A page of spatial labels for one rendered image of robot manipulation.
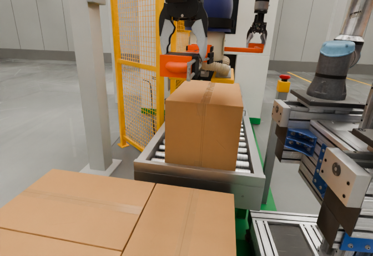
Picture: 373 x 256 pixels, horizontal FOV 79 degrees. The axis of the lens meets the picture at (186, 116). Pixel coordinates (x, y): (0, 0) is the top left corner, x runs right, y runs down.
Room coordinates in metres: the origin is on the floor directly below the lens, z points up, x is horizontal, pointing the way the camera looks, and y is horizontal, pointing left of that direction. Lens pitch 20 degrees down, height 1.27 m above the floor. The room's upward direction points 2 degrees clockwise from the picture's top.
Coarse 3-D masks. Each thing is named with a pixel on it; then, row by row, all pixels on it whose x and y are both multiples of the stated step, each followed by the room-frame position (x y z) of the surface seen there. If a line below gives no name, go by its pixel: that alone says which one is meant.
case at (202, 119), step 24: (192, 96) 1.22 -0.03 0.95; (216, 96) 1.24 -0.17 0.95; (240, 96) 1.26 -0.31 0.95; (168, 120) 1.12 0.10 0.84; (192, 120) 1.10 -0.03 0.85; (216, 120) 1.08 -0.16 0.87; (240, 120) 1.06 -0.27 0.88; (168, 144) 1.12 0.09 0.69; (192, 144) 1.10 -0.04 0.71; (216, 144) 1.08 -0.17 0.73; (216, 168) 1.08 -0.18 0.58
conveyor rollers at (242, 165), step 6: (240, 132) 1.66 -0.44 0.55; (240, 138) 1.55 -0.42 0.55; (240, 144) 1.46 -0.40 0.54; (162, 150) 1.36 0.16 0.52; (240, 150) 1.37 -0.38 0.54; (156, 156) 1.27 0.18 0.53; (162, 156) 1.27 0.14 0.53; (240, 156) 1.29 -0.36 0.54; (246, 156) 1.28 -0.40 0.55; (240, 162) 1.20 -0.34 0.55; (246, 162) 1.20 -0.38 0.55; (240, 168) 1.19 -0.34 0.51; (246, 168) 1.18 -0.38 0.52
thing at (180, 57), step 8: (160, 56) 0.52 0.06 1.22; (168, 56) 0.52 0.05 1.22; (176, 56) 0.52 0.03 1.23; (184, 56) 0.51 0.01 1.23; (192, 56) 0.52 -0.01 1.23; (160, 64) 0.52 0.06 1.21; (160, 72) 0.52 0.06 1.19; (168, 72) 0.52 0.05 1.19; (176, 72) 0.52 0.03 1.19; (184, 72) 0.51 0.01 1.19
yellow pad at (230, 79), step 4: (232, 68) 1.28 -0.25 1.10; (216, 72) 1.10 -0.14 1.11; (232, 72) 1.15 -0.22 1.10; (212, 76) 1.02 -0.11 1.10; (216, 76) 1.00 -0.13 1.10; (220, 76) 1.00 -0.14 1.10; (228, 76) 1.01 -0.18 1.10; (232, 76) 1.04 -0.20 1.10; (212, 80) 0.97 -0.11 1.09; (216, 80) 0.97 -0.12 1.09; (220, 80) 0.97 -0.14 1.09; (224, 80) 0.97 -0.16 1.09; (228, 80) 0.96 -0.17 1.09; (232, 80) 0.96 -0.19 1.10
